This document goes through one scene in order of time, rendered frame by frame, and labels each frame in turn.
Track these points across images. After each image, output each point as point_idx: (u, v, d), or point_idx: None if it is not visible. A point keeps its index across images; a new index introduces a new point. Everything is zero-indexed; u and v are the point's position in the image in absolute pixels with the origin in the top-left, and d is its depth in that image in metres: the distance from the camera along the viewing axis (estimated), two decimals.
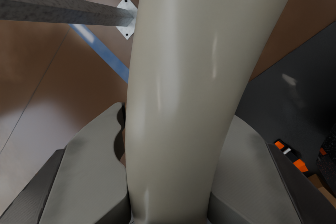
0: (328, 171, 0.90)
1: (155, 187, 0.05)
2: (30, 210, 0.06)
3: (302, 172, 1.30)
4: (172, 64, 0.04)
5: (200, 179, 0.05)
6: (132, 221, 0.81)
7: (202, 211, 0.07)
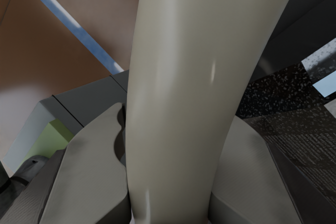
0: None
1: (155, 188, 0.05)
2: (30, 210, 0.06)
3: None
4: (172, 65, 0.04)
5: (200, 180, 0.05)
6: None
7: (202, 212, 0.07)
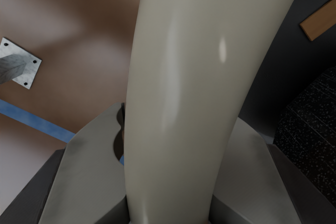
0: None
1: (155, 193, 0.05)
2: (29, 210, 0.06)
3: None
4: (175, 63, 0.04)
5: (202, 184, 0.05)
6: None
7: (203, 218, 0.06)
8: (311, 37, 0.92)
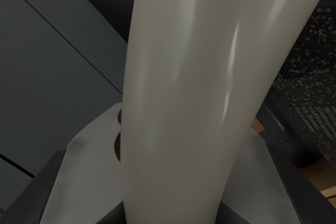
0: None
1: (156, 216, 0.05)
2: (31, 210, 0.06)
3: None
4: (178, 78, 0.03)
5: (208, 205, 0.05)
6: None
7: None
8: None
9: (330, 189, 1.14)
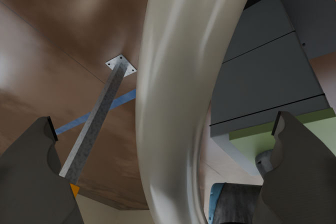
0: None
1: None
2: None
3: None
4: None
5: None
6: None
7: None
8: None
9: None
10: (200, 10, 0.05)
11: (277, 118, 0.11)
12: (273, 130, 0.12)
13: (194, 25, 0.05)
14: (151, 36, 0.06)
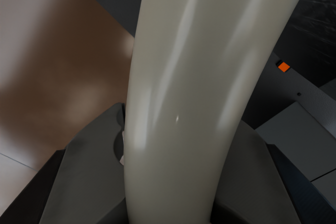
0: None
1: None
2: (30, 210, 0.06)
3: None
4: None
5: None
6: None
7: None
8: None
9: None
10: (229, 12, 0.03)
11: None
12: None
13: (217, 38, 0.03)
14: (145, 52, 0.04)
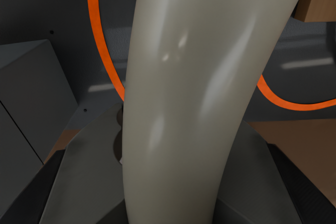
0: None
1: None
2: (30, 210, 0.06)
3: None
4: None
5: None
6: None
7: None
8: None
9: None
10: (231, 12, 0.03)
11: None
12: None
13: (219, 40, 0.03)
14: (143, 56, 0.04)
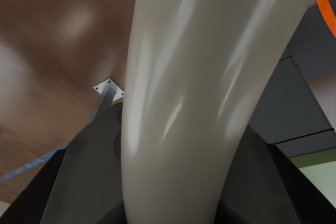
0: None
1: None
2: (31, 210, 0.06)
3: None
4: None
5: None
6: None
7: None
8: None
9: None
10: (236, 15, 0.03)
11: None
12: None
13: (223, 44, 0.03)
14: (141, 60, 0.03)
